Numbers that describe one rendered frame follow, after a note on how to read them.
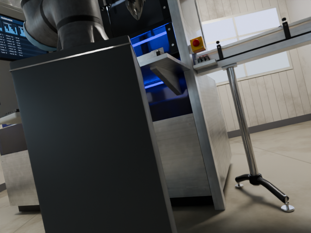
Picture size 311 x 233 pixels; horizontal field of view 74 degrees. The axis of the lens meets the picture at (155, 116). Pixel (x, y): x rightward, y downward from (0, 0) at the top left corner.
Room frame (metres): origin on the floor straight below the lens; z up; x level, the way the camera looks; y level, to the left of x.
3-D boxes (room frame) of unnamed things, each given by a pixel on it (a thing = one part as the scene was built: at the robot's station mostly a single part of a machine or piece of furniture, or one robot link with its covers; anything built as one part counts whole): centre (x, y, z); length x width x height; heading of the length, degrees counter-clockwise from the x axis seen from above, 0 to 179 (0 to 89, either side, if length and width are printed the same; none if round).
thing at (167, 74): (1.13, -0.11, 0.79); 0.34 x 0.03 x 0.13; 156
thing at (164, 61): (1.24, 0.12, 0.87); 0.70 x 0.48 x 0.02; 66
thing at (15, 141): (1.67, 0.68, 0.73); 1.98 x 0.01 x 0.25; 66
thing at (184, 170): (2.11, 0.46, 0.44); 2.06 x 1.00 x 0.88; 66
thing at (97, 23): (0.54, 0.14, 0.84); 0.15 x 0.15 x 0.10
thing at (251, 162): (1.32, -0.53, 0.46); 0.09 x 0.09 x 0.77; 66
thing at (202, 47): (1.24, -0.34, 0.99); 0.08 x 0.07 x 0.07; 156
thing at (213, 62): (1.28, -0.37, 0.87); 0.14 x 0.13 x 0.02; 156
